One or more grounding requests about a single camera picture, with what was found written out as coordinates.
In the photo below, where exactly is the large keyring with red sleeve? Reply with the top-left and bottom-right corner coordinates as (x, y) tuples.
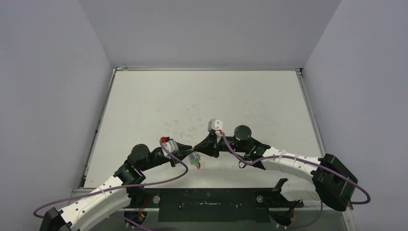
(188, 152), (201, 169)

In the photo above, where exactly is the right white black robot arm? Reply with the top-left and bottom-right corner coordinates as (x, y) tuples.
(193, 125), (358, 212)

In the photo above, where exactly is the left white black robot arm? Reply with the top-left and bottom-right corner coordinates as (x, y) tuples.
(40, 137), (193, 231)

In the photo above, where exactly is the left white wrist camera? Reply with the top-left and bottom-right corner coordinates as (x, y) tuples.
(160, 137), (178, 159)

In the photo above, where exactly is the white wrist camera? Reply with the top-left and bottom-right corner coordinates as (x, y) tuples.
(207, 119), (223, 137)
(160, 137), (178, 159)

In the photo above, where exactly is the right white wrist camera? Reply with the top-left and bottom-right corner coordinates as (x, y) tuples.
(207, 119), (223, 137)

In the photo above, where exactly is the aluminium frame rail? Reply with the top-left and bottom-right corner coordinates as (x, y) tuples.
(68, 189), (320, 212)

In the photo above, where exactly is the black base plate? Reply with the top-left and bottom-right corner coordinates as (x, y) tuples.
(124, 188), (304, 223)

